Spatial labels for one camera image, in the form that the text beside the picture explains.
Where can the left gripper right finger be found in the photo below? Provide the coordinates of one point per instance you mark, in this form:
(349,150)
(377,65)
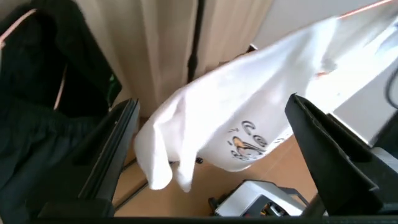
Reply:
(339,186)

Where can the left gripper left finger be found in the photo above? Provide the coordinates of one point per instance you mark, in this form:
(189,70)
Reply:
(62,199)

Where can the black shorts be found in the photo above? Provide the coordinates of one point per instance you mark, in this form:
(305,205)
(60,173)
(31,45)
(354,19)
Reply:
(31,140)

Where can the white printed t-shirt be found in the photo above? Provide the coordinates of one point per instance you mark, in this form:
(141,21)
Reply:
(233,93)

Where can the pink clothes hanger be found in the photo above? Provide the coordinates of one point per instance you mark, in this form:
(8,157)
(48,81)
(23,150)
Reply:
(18,24)
(367,8)

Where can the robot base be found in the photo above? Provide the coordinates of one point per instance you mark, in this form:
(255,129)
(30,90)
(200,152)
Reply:
(255,196)

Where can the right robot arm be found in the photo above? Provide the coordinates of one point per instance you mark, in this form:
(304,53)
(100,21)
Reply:
(363,109)

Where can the black clothes rack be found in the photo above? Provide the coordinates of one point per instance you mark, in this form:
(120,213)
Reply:
(196,37)

